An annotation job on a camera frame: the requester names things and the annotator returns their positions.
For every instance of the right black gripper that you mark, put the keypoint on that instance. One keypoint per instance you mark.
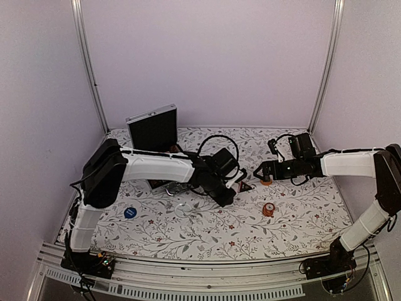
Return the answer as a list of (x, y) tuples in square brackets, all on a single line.
[(276, 172)]

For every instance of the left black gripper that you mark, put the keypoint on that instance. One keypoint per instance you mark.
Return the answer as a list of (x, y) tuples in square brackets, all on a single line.
[(224, 200)]

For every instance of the orange poker chip stack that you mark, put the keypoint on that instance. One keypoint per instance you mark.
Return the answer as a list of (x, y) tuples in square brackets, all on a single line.
[(268, 210)]

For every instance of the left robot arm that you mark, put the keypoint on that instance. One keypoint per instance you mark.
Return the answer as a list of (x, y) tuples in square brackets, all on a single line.
[(112, 164)]

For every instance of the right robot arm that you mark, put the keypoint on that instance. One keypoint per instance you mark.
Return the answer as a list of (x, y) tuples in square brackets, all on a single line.
[(381, 164)]

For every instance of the black triangle marker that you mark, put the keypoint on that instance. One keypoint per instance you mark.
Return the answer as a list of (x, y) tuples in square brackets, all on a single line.
[(243, 187)]

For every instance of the clear round dealer button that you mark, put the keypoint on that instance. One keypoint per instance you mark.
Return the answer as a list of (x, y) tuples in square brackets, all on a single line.
[(183, 210)]

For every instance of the floral table mat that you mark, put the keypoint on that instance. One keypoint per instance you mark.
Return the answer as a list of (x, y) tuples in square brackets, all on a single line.
[(307, 217)]

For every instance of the poker chip row right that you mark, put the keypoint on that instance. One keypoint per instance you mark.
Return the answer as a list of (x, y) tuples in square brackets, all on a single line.
[(175, 149)]

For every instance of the aluminium poker case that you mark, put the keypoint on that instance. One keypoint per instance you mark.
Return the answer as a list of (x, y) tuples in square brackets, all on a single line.
[(153, 131)]

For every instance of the blue round button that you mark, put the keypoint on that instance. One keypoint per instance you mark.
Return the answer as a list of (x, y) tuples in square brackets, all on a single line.
[(130, 213)]

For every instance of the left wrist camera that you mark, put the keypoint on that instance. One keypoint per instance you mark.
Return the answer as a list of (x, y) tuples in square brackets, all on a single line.
[(242, 173)]

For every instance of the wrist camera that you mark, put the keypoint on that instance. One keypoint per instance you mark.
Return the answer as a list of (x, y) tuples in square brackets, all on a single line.
[(301, 146), (242, 173)]

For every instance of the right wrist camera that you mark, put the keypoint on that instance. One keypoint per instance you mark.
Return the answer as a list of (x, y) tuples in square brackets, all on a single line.
[(301, 146)]

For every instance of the front aluminium rail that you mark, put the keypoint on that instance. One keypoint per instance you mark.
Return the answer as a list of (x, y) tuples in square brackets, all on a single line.
[(137, 278)]

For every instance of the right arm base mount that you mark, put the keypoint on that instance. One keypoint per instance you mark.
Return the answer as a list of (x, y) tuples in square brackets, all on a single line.
[(338, 267)]

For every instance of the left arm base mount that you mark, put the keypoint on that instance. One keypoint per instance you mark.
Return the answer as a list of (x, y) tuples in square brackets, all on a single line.
[(98, 265)]

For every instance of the right aluminium frame post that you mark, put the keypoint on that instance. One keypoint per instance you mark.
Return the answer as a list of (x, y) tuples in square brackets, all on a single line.
[(329, 60)]

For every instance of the aluminium frame post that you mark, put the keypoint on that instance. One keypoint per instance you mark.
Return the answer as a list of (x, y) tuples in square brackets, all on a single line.
[(329, 60), (78, 18)]

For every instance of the left aluminium frame post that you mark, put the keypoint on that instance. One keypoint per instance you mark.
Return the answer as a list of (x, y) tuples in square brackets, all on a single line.
[(78, 18)]

